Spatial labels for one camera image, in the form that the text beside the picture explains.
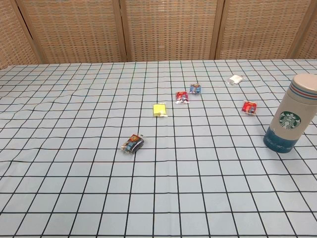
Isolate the white and blue Starbucks tumbler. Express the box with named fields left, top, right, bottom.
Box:
left=263, top=73, right=317, bottom=154

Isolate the white candy packet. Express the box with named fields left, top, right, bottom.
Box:
left=227, top=74, right=245, bottom=86

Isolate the dark blue candy packet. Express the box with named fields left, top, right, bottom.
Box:
left=120, top=133, right=145, bottom=154

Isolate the woven bamboo screen panel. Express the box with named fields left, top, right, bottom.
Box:
left=287, top=9, right=317, bottom=60
left=16, top=0, right=132, bottom=64
left=0, top=0, right=42, bottom=70
left=209, top=0, right=314, bottom=60
left=119, top=0, right=225, bottom=62

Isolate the red candy packet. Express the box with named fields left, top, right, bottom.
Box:
left=174, top=91, right=191, bottom=105
left=242, top=100, right=258, bottom=117

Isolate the yellow candy packet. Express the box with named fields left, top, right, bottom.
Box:
left=152, top=103, right=168, bottom=118

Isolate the black grid checked tablecloth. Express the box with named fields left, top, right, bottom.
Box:
left=0, top=58, right=317, bottom=238

